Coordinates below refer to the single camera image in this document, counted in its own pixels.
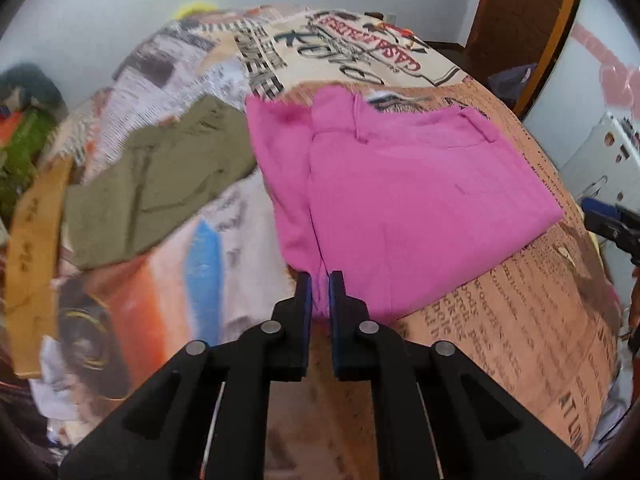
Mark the wooden door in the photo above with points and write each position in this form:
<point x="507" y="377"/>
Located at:
<point x="520" y="20"/>

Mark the grey plush toy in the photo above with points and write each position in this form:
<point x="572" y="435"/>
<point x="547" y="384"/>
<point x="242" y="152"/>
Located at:
<point x="30" y="82"/>

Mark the green patterned bag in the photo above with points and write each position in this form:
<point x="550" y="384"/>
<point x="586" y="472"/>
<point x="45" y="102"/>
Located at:
<point x="22" y="160"/>

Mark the dark cloth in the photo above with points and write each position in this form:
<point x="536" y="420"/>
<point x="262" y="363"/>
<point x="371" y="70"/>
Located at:
<point x="512" y="82"/>

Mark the white appliance with stickers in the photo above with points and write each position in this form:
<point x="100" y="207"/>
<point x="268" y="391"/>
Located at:
<point x="607" y="155"/>

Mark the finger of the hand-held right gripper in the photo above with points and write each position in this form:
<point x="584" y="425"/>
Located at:
<point x="607" y="222"/>

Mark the olive green pants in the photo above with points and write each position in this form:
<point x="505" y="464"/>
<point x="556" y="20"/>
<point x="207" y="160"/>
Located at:
<point x="150" y="195"/>

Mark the printed blanket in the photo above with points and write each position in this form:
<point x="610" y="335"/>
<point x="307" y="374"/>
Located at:
<point x="500" y="310"/>

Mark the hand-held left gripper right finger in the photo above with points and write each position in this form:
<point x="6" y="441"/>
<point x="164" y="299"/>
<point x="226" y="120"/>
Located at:
<point x="336" y="305"/>

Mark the pink pants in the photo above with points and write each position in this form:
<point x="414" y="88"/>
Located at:
<point x="400" y="200"/>

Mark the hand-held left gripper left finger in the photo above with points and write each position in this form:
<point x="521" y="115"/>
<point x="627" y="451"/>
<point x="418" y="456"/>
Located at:
<point x="304" y="305"/>

